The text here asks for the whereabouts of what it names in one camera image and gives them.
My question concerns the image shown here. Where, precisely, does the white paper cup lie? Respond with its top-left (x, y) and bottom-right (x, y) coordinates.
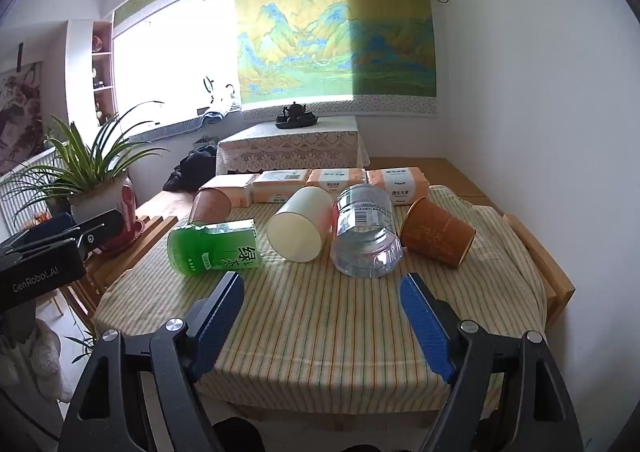
top-left (266, 187), bottom-right (335, 263)

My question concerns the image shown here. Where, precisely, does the wooden slatted stand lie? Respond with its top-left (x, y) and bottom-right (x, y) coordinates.
top-left (64, 214), bottom-right (179, 329)

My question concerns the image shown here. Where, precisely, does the ink painting wall hanging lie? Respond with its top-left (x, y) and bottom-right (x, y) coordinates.
top-left (0, 60), bottom-right (46, 176)

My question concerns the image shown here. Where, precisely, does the striped tablecloth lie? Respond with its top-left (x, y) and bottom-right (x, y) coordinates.
top-left (94, 184), bottom-right (549, 416)

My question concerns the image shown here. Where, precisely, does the wooden table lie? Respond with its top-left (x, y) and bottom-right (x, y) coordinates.
top-left (135, 158), bottom-right (576, 433)

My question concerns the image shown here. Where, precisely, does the black bag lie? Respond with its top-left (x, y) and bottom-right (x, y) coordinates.
top-left (162, 146), bottom-right (219, 193)

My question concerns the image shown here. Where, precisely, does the dark teapot set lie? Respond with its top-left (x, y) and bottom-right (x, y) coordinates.
top-left (276, 102), bottom-right (320, 129)

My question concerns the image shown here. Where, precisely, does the green tea bottle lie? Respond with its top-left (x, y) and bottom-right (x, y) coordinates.
top-left (166, 218), bottom-right (261, 275)

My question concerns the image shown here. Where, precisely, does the clear plastic water bottle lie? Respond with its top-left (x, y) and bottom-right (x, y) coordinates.
top-left (330, 183), bottom-right (404, 279)

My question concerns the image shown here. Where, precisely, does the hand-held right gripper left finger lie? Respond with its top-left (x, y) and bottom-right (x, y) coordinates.
top-left (59, 271), bottom-right (246, 452)

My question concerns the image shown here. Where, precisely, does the lace covered low table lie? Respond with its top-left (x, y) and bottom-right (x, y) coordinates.
top-left (216, 117), bottom-right (371, 177)

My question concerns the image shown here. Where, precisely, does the potted spider plant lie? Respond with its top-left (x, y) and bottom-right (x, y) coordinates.
top-left (0, 100), bottom-right (170, 253)

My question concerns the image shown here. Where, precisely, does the white radiator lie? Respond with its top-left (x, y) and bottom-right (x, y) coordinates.
top-left (0, 146), bottom-right (62, 233)

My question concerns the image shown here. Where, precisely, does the person's left forearm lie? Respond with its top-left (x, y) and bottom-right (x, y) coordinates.
top-left (0, 317), bottom-right (73, 405)

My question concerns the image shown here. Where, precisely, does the brown patterned paper cup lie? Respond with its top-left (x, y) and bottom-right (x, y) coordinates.
top-left (188, 187), bottom-right (233, 225)
top-left (400, 197), bottom-right (477, 269)

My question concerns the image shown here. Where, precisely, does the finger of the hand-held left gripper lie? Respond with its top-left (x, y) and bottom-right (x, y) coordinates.
top-left (0, 212), bottom-right (77, 257)
top-left (70, 209), bottom-right (126, 253)

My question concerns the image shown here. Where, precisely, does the white wall shelf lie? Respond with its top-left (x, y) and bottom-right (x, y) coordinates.
top-left (65, 19), bottom-right (117, 129)

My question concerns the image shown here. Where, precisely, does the landscape painting curtain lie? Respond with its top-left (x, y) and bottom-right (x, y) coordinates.
top-left (231, 0), bottom-right (439, 119)

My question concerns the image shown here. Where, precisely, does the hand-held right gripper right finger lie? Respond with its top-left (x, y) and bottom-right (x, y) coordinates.
top-left (399, 273), bottom-right (585, 452)

